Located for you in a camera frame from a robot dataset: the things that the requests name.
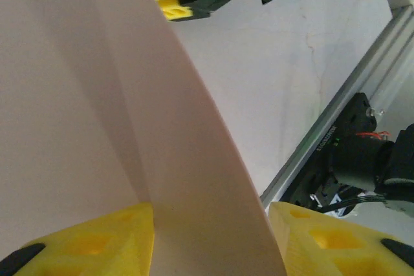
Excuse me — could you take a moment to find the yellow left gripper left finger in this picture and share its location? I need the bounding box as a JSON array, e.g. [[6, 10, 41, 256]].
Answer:
[[0, 202, 156, 276]]

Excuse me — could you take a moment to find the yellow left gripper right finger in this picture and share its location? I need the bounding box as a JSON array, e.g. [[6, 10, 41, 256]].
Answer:
[[268, 201, 414, 276]]

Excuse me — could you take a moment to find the brown cardboard sheet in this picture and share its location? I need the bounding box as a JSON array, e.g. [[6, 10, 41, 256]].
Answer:
[[0, 0, 287, 276]]

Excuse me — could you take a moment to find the black thin cable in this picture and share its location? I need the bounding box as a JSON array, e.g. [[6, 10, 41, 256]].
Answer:
[[310, 193, 386, 215]]

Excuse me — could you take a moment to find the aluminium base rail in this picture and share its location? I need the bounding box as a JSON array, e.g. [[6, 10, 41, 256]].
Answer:
[[260, 4, 414, 212]]

